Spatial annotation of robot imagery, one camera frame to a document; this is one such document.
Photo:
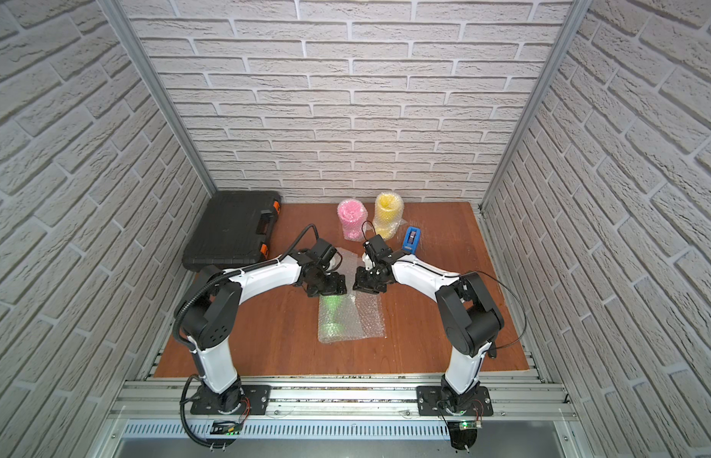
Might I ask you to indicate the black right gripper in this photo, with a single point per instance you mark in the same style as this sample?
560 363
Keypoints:
360 282

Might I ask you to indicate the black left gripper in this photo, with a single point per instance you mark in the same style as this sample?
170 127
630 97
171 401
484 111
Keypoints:
328 283

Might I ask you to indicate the green plastic wine glass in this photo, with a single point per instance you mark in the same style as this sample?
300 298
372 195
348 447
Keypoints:
331 327

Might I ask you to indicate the blue tape dispenser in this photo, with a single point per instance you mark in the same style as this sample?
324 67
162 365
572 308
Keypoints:
411 240

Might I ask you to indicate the yellow plastic wine glass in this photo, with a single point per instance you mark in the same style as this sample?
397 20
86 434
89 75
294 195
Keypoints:
387 214

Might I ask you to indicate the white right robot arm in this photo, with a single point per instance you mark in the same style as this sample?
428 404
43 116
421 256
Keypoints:
471 319

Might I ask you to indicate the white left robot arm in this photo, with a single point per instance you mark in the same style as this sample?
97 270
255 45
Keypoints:
206 317

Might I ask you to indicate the black plastic tool case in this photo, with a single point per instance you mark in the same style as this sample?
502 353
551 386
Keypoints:
234 231

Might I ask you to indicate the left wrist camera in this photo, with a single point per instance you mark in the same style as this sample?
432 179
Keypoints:
325 255

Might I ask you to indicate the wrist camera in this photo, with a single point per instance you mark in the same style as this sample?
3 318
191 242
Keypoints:
377 252
325 255

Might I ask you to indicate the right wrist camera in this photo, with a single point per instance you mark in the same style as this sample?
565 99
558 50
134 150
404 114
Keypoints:
377 252

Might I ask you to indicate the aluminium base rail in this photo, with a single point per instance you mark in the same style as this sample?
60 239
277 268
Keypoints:
392 407

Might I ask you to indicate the left aluminium corner post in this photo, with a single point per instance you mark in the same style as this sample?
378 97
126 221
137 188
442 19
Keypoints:
120 23

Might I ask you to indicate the aluminium corner post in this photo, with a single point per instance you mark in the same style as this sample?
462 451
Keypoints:
575 16
120 23

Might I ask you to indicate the right aluminium corner post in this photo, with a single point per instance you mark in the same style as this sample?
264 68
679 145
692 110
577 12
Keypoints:
575 16

